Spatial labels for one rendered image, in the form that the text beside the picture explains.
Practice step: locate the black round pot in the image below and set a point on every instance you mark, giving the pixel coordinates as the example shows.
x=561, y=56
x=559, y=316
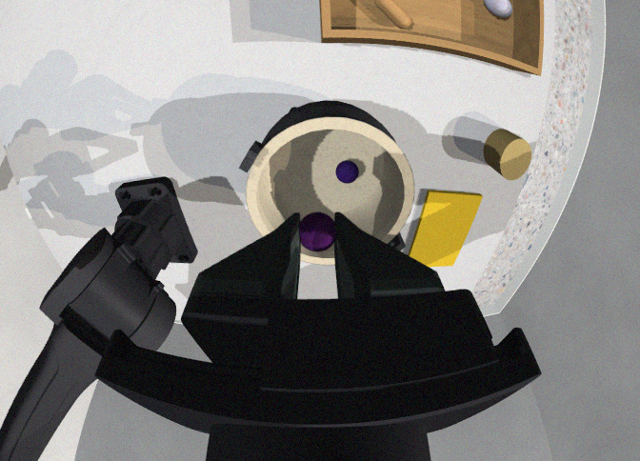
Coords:
x=300, y=175

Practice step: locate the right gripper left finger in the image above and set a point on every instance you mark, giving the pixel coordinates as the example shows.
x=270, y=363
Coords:
x=259, y=268

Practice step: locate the dark purple ball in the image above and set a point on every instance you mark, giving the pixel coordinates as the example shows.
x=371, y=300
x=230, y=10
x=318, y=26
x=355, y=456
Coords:
x=347, y=172
x=317, y=231

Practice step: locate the wooden tray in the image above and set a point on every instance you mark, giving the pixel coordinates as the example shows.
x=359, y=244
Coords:
x=443, y=24

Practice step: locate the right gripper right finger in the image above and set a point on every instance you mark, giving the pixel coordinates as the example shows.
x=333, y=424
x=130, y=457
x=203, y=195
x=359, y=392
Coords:
x=377, y=269

